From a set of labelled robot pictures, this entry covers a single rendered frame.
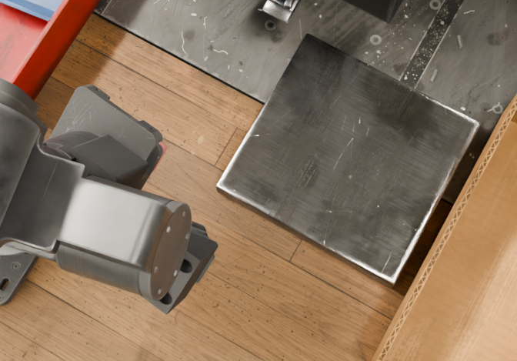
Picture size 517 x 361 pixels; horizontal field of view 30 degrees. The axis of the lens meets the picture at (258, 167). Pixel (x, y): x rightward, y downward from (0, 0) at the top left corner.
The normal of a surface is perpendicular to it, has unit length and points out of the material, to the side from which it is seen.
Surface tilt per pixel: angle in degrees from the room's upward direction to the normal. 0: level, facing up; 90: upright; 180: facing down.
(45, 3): 0
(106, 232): 8
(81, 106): 30
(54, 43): 90
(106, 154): 60
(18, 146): 70
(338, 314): 0
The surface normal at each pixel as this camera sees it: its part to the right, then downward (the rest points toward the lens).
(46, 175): -0.15, -0.29
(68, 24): 0.87, 0.48
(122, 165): 0.51, -0.80
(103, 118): -0.28, 0.18
